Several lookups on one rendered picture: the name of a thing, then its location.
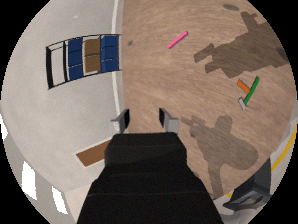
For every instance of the green rod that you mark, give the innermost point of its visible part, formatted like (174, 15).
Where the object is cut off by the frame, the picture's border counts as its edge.
(251, 90)

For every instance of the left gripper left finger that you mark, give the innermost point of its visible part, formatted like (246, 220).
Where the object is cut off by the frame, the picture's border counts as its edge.
(121, 123)

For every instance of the pink flat bar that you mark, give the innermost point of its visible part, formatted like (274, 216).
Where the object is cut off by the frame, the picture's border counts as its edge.
(175, 41)

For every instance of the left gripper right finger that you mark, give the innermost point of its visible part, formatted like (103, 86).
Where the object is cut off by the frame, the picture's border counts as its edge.
(168, 122)

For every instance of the orange rod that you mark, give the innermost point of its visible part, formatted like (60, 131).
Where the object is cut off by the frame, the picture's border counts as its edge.
(243, 86)

